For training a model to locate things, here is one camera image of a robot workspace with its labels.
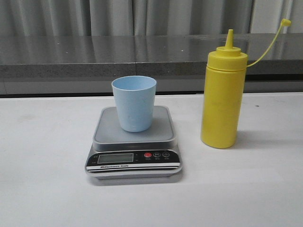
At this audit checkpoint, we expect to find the silver electronic kitchen scale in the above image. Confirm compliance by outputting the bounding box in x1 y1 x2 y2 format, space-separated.
85 105 183 180

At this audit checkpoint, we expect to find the grey stone counter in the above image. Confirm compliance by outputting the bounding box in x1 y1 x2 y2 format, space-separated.
0 34 303 97

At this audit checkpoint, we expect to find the yellow squeeze bottle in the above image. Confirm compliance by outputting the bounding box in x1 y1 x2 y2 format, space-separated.
200 18 292 149

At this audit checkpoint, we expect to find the light blue plastic cup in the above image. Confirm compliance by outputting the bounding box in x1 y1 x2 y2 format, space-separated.
112 76 157 132

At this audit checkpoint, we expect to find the grey curtain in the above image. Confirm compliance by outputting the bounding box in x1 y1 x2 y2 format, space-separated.
0 0 303 36

